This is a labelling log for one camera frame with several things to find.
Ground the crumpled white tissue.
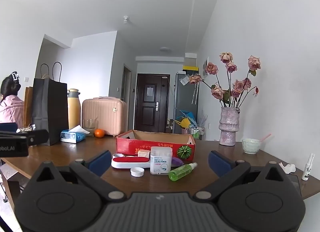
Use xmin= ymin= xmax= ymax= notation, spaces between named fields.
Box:
xmin=279 ymin=162 xmax=297 ymax=173

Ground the wooden side door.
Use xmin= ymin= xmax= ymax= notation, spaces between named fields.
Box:
xmin=121 ymin=63 xmax=132 ymax=102

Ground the dark brown entrance door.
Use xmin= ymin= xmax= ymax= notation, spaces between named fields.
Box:
xmin=135 ymin=73 xmax=170 ymax=132

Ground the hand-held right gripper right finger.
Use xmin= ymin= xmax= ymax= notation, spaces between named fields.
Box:
xmin=192 ymin=150 xmax=292 ymax=202

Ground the yellow thermos flask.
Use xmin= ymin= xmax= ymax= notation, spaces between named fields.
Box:
xmin=67 ymin=89 xmax=82 ymax=130

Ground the pink textured vase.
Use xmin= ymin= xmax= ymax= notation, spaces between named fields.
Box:
xmin=219 ymin=107 xmax=240 ymax=146

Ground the grey refrigerator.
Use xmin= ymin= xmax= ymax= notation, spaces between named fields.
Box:
xmin=173 ymin=72 xmax=199 ymax=134

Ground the silver snack packet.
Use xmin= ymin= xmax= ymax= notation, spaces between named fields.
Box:
xmin=16 ymin=124 xmax=35 ymax=133

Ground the yellow and black box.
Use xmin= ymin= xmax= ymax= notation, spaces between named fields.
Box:
xmin=182 ymin=66 xmax=199 ymax=75

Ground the black smartphone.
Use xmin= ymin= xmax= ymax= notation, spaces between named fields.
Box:
xmin=285 ymin=174 xmax=302 ymax=197

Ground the clear drinking glass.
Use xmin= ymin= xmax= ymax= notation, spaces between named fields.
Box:
xmin=82 ymin=119 xmax=99 ymax=135

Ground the wire storage rack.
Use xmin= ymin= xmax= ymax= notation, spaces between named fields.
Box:
xmin=187 ymin=124 xmax=206 ymax=140

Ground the small white green tube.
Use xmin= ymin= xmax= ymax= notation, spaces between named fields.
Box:
xmin=168 ymin=162 xmax=198 ymax=181

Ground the clear plastic bag of swabs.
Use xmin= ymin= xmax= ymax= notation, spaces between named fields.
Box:
xmin=150 ymin=146 xmax=173 ymax=175

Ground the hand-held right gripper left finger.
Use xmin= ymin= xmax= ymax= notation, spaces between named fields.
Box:
xmin=30 ymin=150 xmax=128 ymax=202

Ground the red cardboard box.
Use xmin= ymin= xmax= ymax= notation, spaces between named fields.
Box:
xmin=116 ymin=129 xmax=196 ymax=162

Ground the brown paper bag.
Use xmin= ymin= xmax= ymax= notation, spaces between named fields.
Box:
xmin=24 ymin=73 xmax=34 ymax=129

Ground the pale green bowl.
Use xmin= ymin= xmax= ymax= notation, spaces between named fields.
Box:
xmin=241 ymin=138 xmax=262 ymax=154

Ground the blue tissue pack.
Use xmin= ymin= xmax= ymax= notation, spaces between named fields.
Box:
xmin=60 ymin=125 xmax=87 ymax=144

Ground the white round lid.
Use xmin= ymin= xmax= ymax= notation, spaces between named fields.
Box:
xmin=130 ymin=167 xmax=145 ymax=177

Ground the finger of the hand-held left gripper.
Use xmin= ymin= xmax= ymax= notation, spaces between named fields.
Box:
xmin=0 ymin=129 xmax=49 ymax=146

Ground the black paper bag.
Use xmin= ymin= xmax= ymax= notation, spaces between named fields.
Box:
xmin=31 ymin=62 xmax=69 ymax=146

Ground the red and white case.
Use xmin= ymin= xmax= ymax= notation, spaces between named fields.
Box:
xmin=111 ymin=156 xmax=151 ymax=169

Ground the small white spray bottle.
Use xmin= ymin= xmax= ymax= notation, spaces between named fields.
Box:
xmin=301 ymin=153 xmax=315 ymax=181

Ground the pink hard-shell suitcase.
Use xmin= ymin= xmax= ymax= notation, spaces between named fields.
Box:
xmin=82 ymin=96 xmax=127 ymax=136

